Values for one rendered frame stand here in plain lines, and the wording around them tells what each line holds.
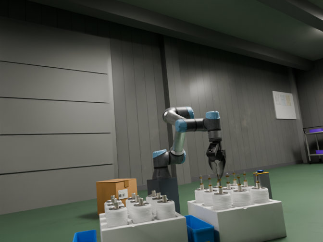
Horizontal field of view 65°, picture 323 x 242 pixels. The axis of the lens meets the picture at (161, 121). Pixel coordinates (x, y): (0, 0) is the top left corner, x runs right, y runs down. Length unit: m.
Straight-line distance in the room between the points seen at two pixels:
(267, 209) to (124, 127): 2.88
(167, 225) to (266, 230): 0.53
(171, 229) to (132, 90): 3.18
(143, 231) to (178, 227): 0.16
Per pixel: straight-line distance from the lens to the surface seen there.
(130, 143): 4.01
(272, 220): 1.54
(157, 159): 2.06
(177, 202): 2.11
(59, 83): 3.75
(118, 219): 1.25
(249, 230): 1.47
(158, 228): 1.26
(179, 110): 1.84
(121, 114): 4.01
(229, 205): 1.43
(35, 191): 3.53
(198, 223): 1.51
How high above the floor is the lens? 0.47
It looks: 8 degrees up
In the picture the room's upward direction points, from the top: 5 degrees counter-clockwise
